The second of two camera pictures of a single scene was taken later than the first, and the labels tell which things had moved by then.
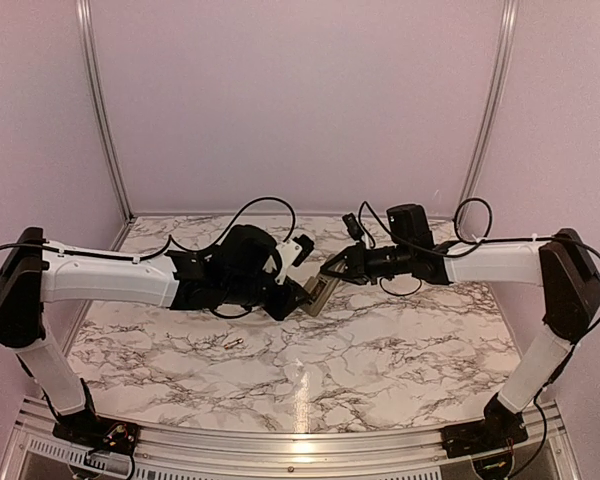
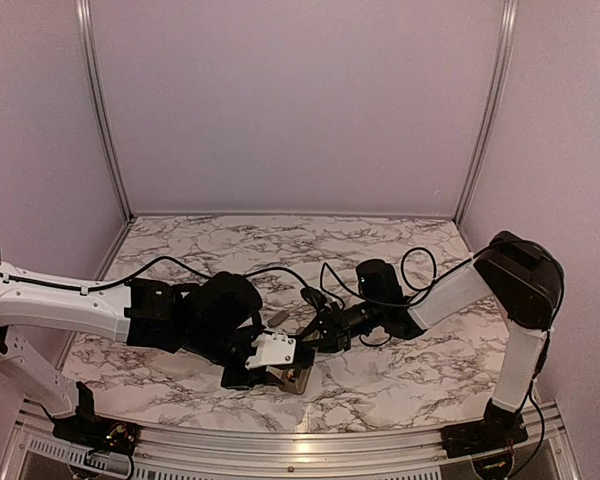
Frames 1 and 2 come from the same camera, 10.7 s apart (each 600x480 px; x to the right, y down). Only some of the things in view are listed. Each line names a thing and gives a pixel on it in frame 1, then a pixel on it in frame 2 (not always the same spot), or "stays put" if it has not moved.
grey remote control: [320, 290] → [294, 387]
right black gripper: [358, 268] → [334, 328]
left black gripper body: [271, 304] → [248, 381]
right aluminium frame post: [509, 32] stays put
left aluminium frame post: [83, 8] stays put
